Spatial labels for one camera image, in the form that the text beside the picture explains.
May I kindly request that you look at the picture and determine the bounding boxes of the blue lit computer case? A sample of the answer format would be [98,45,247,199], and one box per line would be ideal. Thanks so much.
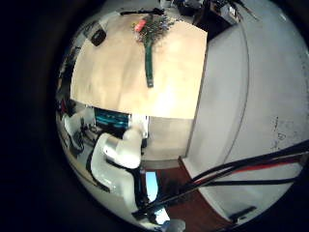
[94,107,131,131]

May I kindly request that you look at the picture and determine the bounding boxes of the long black cable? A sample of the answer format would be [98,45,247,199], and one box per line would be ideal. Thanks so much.
[130,138,309,220]

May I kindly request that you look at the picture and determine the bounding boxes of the black bar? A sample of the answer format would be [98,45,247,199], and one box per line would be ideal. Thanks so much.
[120,7,165,17]

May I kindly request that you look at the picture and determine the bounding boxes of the red cable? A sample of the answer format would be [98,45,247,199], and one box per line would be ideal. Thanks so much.
[192,156,305,186]

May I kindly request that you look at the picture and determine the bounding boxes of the black floor bracket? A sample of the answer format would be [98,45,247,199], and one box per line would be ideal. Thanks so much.
[229,206,258,224]

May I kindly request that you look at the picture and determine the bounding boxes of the white box device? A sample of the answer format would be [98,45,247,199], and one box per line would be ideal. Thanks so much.
[225,4,241,19]

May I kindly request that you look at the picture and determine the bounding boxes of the pale blue glowing panel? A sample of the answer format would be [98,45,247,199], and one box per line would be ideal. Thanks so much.
[144,171,171,224]

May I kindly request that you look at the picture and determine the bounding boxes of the black strap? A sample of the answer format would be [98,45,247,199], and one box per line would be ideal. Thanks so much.
[204,176,298,188]

